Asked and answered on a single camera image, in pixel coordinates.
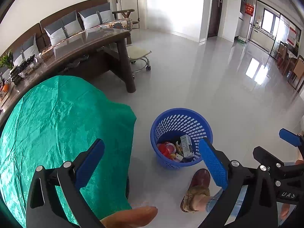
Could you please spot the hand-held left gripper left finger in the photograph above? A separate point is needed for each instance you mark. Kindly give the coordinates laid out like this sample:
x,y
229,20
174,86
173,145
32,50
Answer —
x,y
91,161

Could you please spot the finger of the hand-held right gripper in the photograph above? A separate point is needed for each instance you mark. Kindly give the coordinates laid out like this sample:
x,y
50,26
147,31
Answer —
x,y
266,156
291,136

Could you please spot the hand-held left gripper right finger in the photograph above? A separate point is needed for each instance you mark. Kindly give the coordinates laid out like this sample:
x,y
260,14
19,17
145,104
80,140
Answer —
x,y
213,163

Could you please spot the white milk carton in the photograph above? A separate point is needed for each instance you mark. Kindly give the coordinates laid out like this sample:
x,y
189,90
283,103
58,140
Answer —
x,y
186,146

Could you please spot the crushed red can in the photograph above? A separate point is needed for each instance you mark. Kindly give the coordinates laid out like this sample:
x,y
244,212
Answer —
x,y
166,149

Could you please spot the blue plastic waste basket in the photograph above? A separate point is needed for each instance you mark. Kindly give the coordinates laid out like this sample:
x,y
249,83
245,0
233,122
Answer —
x,y
161,128

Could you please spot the person's right hand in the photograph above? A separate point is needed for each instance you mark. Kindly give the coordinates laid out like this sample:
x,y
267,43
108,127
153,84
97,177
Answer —
x,y
284,211

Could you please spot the person's left hand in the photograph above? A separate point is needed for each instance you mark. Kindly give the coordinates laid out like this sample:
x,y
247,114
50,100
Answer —
x,y
133,217

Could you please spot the person's brown shoe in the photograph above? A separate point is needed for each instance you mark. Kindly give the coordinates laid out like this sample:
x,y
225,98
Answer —
x,y
198,182

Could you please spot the person's jeans leg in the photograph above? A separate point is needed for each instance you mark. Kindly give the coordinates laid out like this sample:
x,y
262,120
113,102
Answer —
x,y
220,199

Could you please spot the green tablecloth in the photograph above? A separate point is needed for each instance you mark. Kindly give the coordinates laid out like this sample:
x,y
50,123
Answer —
x,y
52,123

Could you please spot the wooden dining chair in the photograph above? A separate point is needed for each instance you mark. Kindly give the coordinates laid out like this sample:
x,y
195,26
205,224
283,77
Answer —
x,y
298,71

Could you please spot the kitchen counter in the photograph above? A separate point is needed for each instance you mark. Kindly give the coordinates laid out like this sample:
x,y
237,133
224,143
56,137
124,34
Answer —
x,y
263,38

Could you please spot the green box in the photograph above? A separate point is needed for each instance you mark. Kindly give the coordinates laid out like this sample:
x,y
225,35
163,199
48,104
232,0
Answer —
x,y
241,40

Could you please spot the orange fruit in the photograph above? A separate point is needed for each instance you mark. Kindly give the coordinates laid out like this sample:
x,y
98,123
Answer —
x,y
5,87

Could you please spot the glass tray of dark grapes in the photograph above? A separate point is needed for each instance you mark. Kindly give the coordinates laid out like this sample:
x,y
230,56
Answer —
x,y
27,65

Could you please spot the dark wooden coffee table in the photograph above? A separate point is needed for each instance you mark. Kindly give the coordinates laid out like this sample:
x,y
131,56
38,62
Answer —
x,y
95,45

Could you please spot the potted green plant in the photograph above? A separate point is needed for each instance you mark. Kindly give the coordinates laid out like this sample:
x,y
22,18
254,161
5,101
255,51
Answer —
x,y
13,74

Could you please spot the white cushioned stool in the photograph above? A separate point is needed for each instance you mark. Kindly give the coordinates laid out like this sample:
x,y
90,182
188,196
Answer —
x,y
137,52

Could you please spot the grey white pillow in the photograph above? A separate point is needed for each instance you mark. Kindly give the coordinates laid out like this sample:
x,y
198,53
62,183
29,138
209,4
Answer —
x,y
26,49
95,16
61,28

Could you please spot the floral sofa cover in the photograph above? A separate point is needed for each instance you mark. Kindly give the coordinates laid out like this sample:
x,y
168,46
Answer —
x,y
118,25

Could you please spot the dark brown door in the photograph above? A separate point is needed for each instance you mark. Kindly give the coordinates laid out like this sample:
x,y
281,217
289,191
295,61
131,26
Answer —
x,y
215,9

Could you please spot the brown wooden sofa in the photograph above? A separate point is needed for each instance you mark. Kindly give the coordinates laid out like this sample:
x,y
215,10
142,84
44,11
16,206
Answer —
x,y
71,7

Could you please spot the white door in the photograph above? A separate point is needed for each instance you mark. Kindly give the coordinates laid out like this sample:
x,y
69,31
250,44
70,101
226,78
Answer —
x,y
125,2

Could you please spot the red wall poster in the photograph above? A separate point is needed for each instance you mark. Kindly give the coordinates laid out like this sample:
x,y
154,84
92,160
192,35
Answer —
x,y
249,10

